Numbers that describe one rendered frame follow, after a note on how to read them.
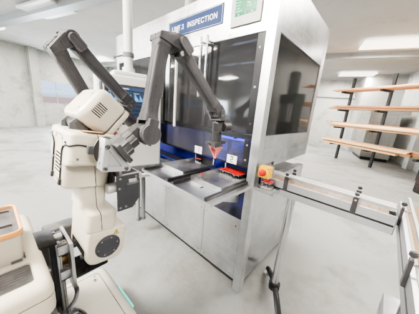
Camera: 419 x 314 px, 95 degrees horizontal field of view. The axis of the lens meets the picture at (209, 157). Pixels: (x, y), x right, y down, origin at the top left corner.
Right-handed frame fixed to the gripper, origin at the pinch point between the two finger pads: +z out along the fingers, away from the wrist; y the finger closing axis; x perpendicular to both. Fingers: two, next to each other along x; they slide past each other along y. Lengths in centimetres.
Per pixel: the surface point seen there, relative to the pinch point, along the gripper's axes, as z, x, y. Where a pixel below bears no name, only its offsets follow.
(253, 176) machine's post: 14.5, -12.2, 25.8
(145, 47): -78, 125, 29
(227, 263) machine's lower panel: 91, -2, 23
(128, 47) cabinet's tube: -67, 95, -3
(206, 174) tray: 20.3, 18.8, 14.7
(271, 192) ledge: 21.1, -25.6, 26.3
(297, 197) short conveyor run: 22, -38, 36
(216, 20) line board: -83, 32, 29
